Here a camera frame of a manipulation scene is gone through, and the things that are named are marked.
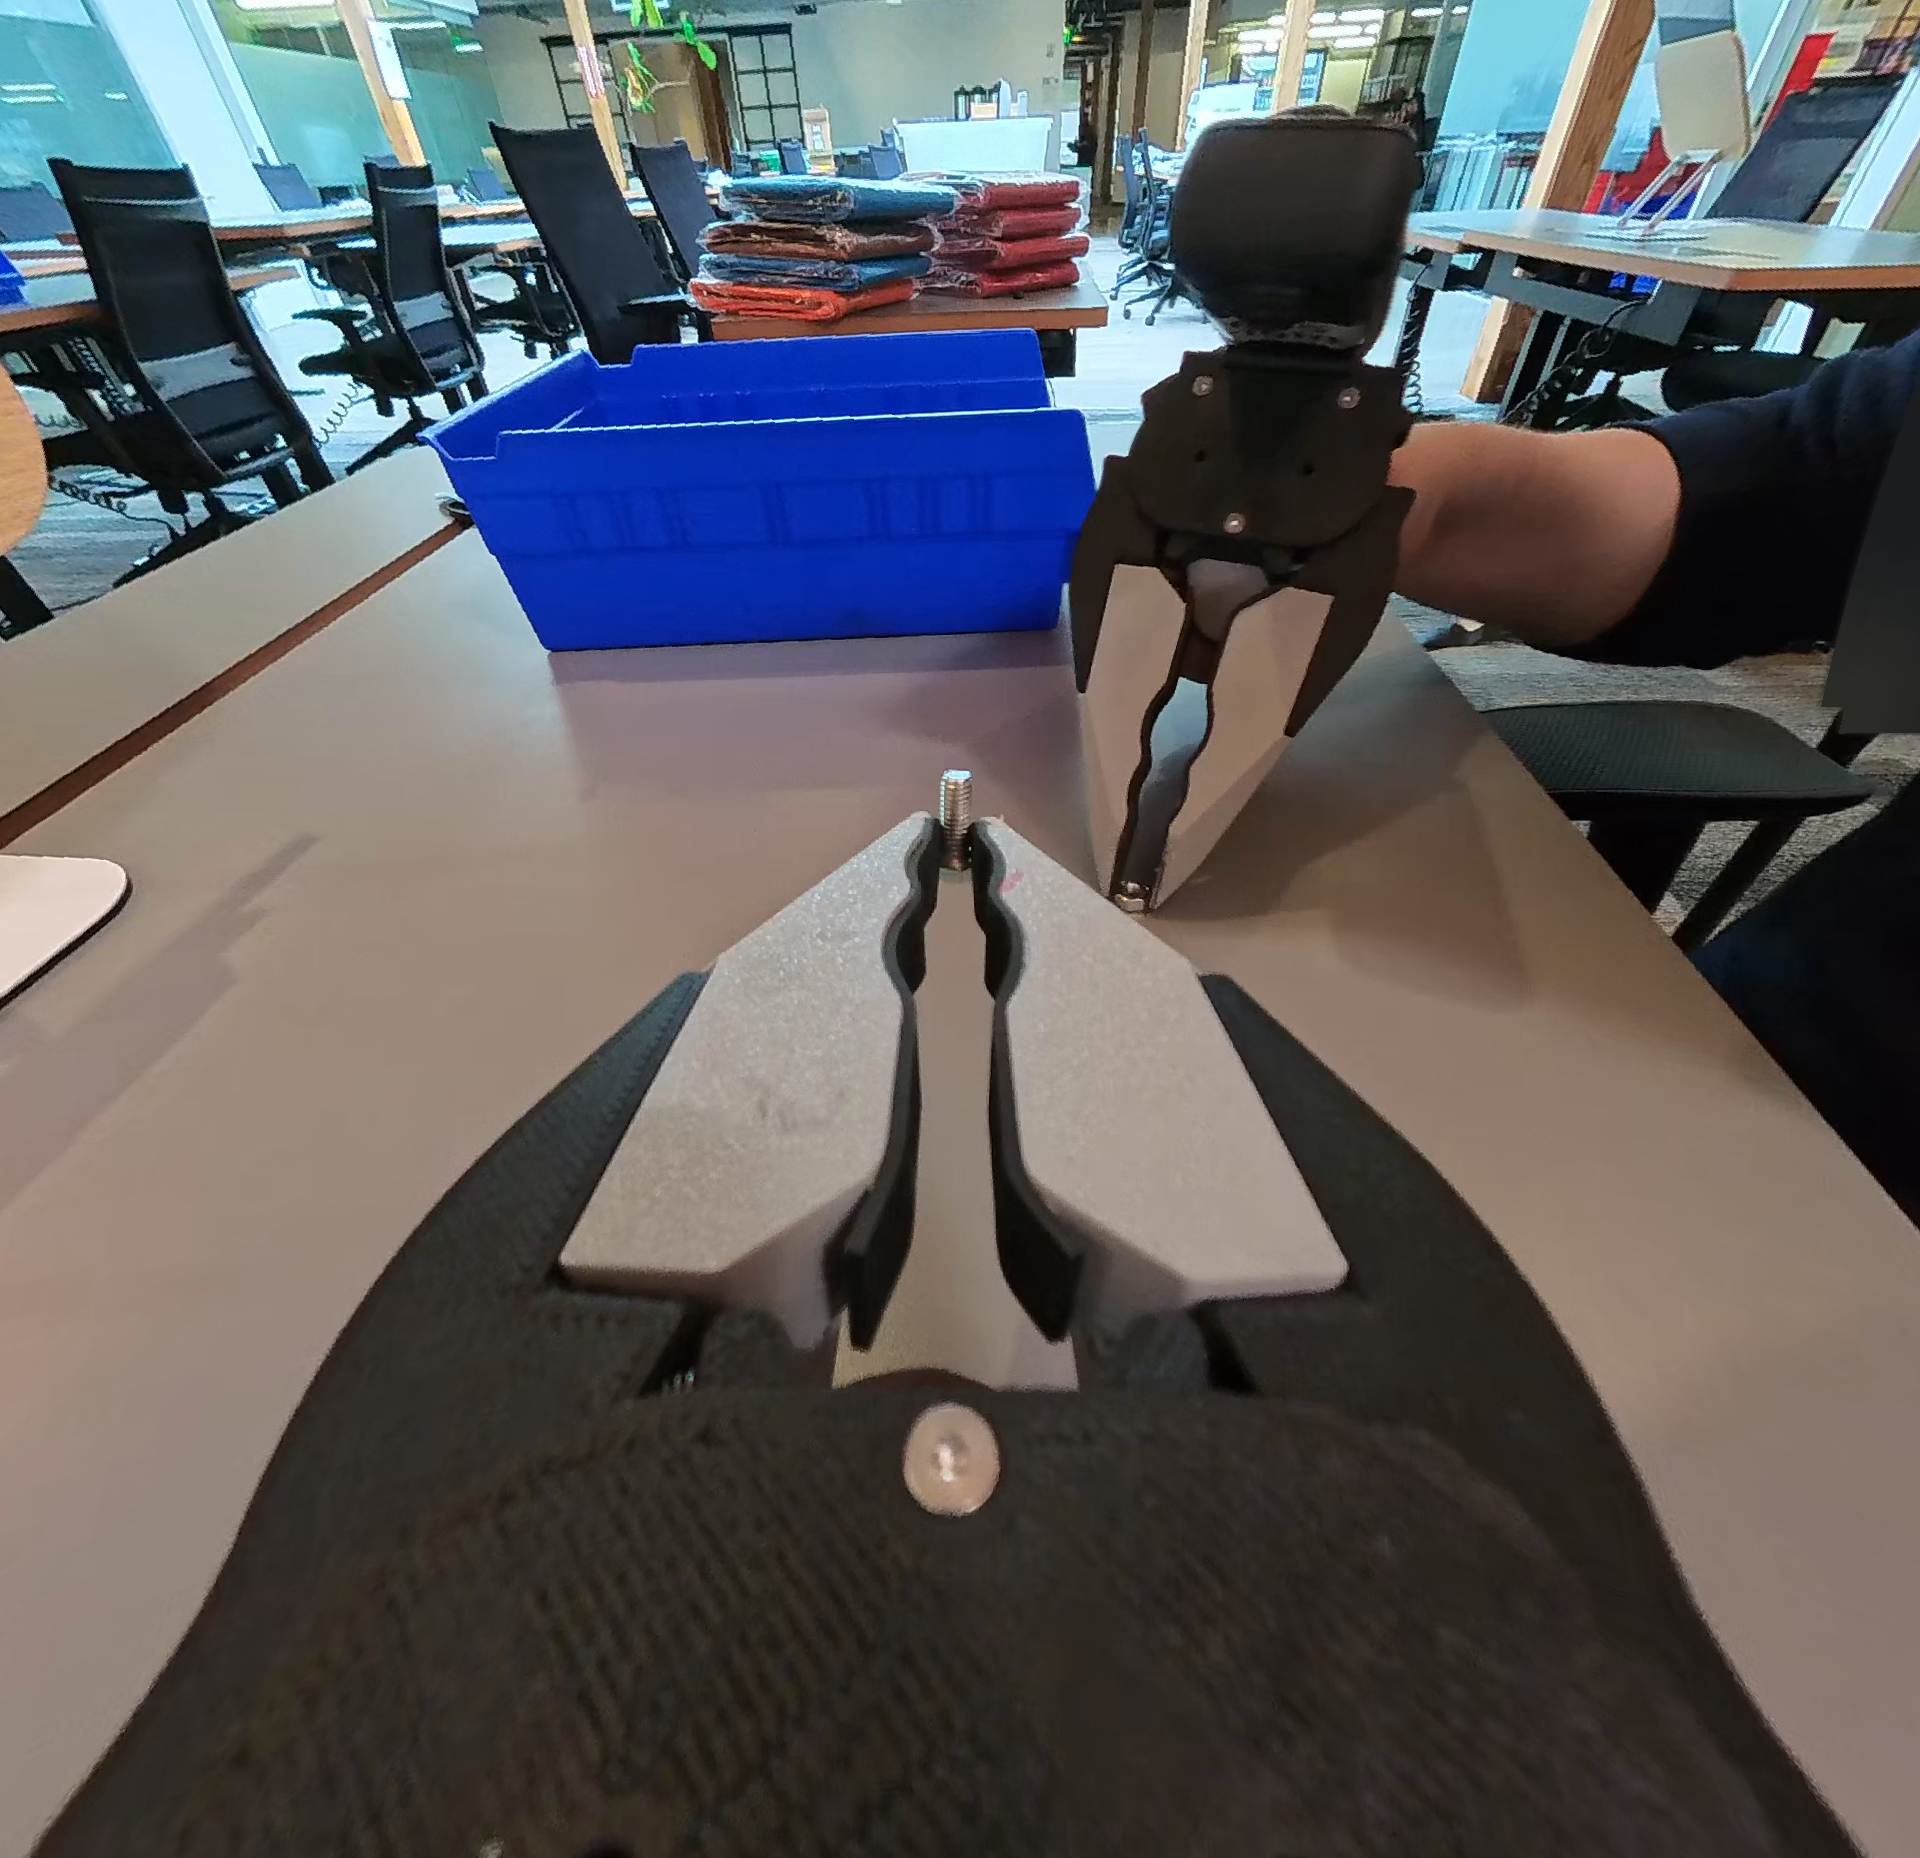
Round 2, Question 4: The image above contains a stack of red packets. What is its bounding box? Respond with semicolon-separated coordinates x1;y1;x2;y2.
919;170;1093;300

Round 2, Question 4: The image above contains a blue plastic bin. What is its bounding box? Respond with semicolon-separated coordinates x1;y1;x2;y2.
420;331;1097;652

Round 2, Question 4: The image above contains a person's torso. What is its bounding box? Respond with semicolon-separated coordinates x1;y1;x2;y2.
1822;373;1920;738

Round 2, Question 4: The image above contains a green plant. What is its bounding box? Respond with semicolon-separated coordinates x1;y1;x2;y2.
620;0;711;118

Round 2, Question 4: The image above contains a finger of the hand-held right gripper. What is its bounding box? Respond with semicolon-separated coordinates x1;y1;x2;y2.
1079;560;1201;899
1127;585;1340;910

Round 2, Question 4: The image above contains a person's leg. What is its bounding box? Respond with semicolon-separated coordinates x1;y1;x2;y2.
1693;785;1920;1229

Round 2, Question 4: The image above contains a small wooden board stand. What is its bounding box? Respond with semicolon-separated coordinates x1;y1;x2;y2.
1612;30;1757;233

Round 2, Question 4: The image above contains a wooden office desk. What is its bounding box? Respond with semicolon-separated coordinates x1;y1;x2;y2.
0;193;543;336
1402;207;1920;426

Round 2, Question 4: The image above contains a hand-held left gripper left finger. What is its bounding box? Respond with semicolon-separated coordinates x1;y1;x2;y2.
557;811;963;1353

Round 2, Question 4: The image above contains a stack of folded cloths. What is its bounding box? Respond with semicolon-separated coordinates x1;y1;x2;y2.
691;172;963;322

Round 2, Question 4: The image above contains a black office chair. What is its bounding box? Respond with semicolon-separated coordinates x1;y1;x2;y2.
630;139;726;287
1658;73;1906;417
1111;125;1190;326
44;156;339;539
1477;699;1885;950
489;121;711;366
296;163;491;420

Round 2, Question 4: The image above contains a white document stand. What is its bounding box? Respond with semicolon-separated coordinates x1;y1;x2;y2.
0;855;130;1001

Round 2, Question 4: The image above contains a person's right forearm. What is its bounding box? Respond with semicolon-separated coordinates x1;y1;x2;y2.
1397;334;1920;675

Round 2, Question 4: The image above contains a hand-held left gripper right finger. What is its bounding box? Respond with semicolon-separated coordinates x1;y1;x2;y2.
964;815;1350;1348

